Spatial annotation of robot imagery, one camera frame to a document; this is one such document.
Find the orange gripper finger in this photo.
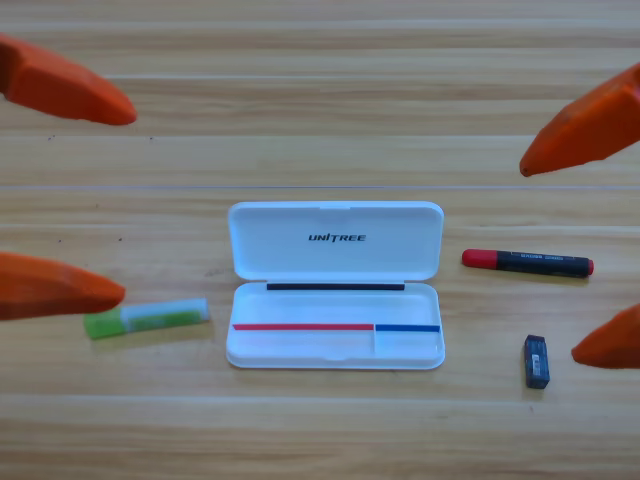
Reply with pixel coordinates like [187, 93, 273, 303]
[0, 251, 126, 322]
[518, 62, 640, 177]
[571, 302, 640, 371]
[0, 32, 139, 126]

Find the black marker with red cap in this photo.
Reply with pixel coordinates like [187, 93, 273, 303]
[461, 248, 595, 279]

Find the white Unitree pencil case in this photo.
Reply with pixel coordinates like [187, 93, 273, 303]
[225, 200, 446, 371]

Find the green and white eraser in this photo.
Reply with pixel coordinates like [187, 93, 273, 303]
[83, 297, 210, 341]

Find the small black sharpener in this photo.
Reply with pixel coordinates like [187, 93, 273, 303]
[523, 334, 553, 390]

